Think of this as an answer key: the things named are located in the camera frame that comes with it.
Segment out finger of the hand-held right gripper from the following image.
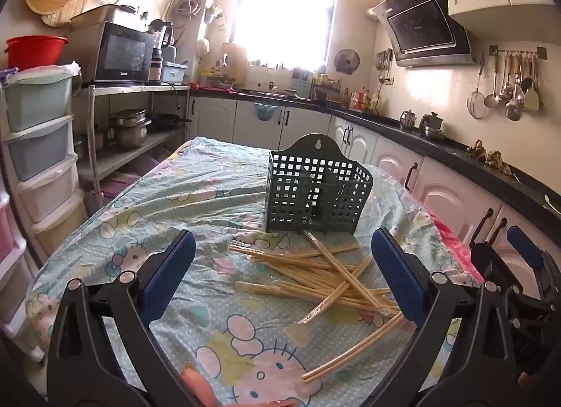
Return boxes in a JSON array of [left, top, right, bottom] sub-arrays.
[[506, 225, 560, 303], [471, 242, 520, 308]]

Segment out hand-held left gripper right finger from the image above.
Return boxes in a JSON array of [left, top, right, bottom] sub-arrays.
[[371, 227, 519, 407]]

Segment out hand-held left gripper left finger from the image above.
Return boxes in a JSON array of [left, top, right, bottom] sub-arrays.
[[46, 229, 196, 407]]

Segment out pile of bamboo chopsticks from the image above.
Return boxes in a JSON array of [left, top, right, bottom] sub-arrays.
[[229, 231, 406, 383]]

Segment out black plastic chopstick basket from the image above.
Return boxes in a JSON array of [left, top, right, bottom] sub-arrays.
[[264, 133, 374, 234]]

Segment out hanging steel utensils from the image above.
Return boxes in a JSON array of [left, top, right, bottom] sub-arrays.
[[376, 49, 393, 83]]

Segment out pink blanket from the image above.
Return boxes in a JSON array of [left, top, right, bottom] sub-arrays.
[[421, 201, 483, 289]]

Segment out cartoon cat printed tablecloth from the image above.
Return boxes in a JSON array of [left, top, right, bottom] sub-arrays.
[[26, 136, 483, 407]]

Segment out black kitchen countertop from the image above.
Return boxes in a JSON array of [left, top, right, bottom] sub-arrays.
[[190, 87, 561, 219]]

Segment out ginger roots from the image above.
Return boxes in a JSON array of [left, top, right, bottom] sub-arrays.
[[467, 139, 513, 175]]

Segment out large steel ladle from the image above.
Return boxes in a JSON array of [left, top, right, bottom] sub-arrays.
[[505, 53, 523, 122]]

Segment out pale plastic spatula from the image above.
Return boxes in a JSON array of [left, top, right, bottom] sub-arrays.
[[523, 56, 541, 112]]

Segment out stack of steel pots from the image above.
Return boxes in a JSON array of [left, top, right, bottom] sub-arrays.
[[109, 109, 150, 149]]

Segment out black frying pan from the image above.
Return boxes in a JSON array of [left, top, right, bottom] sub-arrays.
[[147, 113, 192, 133]]

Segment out pink plastic drawer tower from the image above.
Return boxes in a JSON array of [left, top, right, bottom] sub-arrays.
[[0, 192, 47, 361]]

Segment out white kitchen base cabinets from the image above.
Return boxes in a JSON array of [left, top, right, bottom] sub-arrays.
[[186, 95, 561, 285]]

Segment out row of condiment bottles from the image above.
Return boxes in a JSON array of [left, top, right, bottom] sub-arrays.
[[351, 88, 380, 112]]

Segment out black spice rack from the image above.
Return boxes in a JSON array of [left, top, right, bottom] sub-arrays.
[[313, 78, 347, 105]]

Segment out blue hanging bin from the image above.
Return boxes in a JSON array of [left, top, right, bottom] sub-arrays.
[[254, 102, 278, 122]]

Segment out pastel plastic drawer tower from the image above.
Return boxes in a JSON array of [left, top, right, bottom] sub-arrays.
[[2, 66, 88, 259]]

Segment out metal shelf rack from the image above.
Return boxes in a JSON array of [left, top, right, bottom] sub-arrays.
[[72, 82, 194, 208]]

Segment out blue plastic box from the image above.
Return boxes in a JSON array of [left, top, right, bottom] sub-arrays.
[[161, 60, 189, 84]]

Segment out wooden cutting board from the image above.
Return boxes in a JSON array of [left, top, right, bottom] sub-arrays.
[[221, 42, 248, 85]]

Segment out black blender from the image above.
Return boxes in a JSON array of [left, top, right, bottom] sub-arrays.
[[148, 20, 174, 83]]

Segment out black microwave oven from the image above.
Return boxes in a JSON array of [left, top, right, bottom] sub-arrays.
[[61, 21, 156, 85]]

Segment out black range hood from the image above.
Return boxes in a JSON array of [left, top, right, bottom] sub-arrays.
[[367, 0, 478, 68]]

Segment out red plastic basin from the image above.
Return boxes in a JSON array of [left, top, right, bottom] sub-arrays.
[[5, 35, 69, 70]]

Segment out kitchen window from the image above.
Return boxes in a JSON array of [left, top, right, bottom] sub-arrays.
[[232, 0, 340, 70]]

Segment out wire mesh strainer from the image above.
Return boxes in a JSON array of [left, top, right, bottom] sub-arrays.
[[466, 54, 488, 119]]

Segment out utensil wall rail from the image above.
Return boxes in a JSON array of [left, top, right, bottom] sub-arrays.
[[489, 44, 548, 61]]

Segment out small wall fan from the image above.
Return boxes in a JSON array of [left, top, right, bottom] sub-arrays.
[[334, 48, 361, 75]]

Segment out coiled hose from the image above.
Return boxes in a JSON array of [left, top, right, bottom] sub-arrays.
[[175, 0, 204, 17]]

